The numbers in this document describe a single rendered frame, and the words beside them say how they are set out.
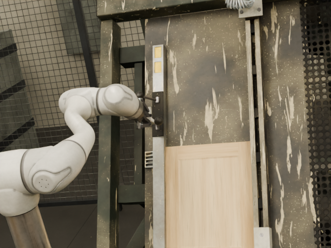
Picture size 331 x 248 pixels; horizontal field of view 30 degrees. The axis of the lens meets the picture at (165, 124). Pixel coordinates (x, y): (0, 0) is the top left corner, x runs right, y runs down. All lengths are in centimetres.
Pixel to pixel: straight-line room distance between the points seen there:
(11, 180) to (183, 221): 101
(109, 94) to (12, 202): 57
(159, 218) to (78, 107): 66
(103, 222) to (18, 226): 85
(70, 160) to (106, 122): 101
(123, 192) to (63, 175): 105
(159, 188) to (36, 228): 86
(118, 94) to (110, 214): 68
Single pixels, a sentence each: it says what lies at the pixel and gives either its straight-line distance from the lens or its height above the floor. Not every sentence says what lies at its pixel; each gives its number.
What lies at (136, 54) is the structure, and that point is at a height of 166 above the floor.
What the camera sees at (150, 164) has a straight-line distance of 268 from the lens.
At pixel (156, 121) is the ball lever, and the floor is 145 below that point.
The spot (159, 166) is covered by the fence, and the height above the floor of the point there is 124.
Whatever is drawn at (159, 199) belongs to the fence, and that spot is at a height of 112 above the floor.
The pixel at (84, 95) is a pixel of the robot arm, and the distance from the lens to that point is 225.
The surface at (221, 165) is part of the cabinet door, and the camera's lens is 259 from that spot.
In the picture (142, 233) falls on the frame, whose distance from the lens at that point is 310.
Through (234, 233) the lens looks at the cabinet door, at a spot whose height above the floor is 98.
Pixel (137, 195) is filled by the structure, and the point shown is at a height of 111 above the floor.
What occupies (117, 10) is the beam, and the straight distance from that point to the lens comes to 285.
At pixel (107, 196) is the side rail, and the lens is 269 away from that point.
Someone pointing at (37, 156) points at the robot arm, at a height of 164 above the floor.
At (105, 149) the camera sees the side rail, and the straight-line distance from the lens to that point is 272.
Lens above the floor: 217
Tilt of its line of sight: 17 degrees down
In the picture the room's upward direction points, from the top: 10 degrees counter-clockwise
